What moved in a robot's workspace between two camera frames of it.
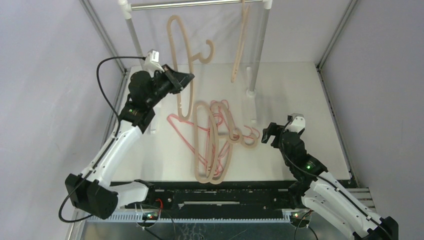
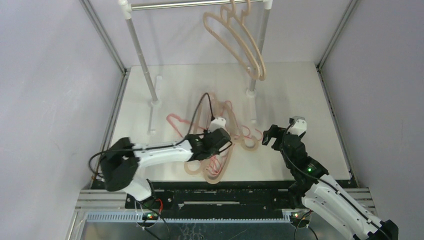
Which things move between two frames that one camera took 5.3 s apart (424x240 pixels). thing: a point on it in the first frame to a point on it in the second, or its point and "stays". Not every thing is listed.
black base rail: [218, 196] stays
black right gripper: [276, 134] stays
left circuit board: [150, 216] stays
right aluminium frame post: [319, 65] stays
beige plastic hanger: [206, 56] to [224, 17]
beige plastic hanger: [241, 39] to [252, 39]
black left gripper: [182, 79] to [215, 152]
